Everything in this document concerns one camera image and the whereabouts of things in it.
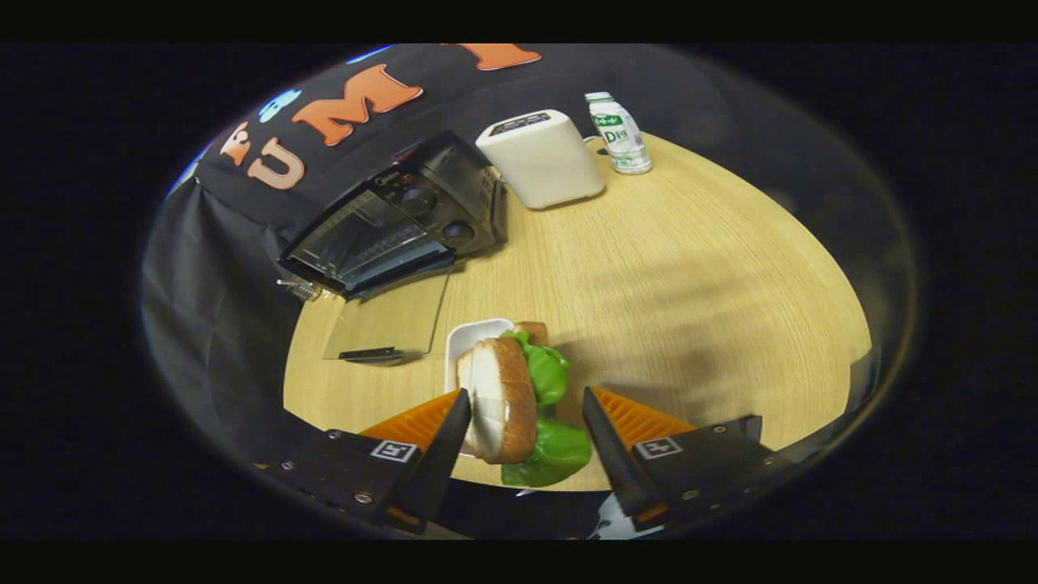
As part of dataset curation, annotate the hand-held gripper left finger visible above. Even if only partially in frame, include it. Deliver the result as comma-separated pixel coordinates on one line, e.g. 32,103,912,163
255,388,473,536

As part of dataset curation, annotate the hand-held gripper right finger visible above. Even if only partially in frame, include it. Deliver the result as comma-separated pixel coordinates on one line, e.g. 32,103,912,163
581,384,791,532

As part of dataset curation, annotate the toast and lettuce sandwich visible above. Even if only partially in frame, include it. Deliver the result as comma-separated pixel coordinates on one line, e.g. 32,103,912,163
456,321,593,489

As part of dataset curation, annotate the black toaster oven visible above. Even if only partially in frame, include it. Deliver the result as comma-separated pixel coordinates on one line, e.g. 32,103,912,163
277,131,509,364

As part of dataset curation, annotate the white pop-up toaster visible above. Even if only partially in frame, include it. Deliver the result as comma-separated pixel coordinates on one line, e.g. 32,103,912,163
475,109,607,210

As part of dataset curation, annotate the white plastic tray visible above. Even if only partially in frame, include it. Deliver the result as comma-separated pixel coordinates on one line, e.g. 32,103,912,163
444,318,516,394

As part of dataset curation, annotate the black backdrop cloth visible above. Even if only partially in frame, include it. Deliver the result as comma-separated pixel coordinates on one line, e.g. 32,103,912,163
139,44,917,471

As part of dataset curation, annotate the white green-label drink bottle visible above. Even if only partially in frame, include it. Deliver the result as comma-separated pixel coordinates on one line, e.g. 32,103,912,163
585,92,653,175

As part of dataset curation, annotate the small metal wire clip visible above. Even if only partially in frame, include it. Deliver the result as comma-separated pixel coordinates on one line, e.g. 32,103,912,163
276,277,325,303

